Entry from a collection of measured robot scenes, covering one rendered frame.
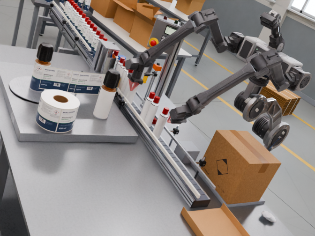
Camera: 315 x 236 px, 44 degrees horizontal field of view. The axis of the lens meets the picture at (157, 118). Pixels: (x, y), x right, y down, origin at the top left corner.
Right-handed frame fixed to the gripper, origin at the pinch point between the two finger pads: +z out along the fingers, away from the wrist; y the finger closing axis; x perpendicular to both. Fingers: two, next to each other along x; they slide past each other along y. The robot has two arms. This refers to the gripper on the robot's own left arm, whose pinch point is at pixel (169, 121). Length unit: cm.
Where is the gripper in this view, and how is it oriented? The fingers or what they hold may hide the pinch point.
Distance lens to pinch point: 222.5
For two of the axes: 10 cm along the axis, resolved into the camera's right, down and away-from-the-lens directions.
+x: 1.3, 9.6, -2.6
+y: -8.3, -0.4, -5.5
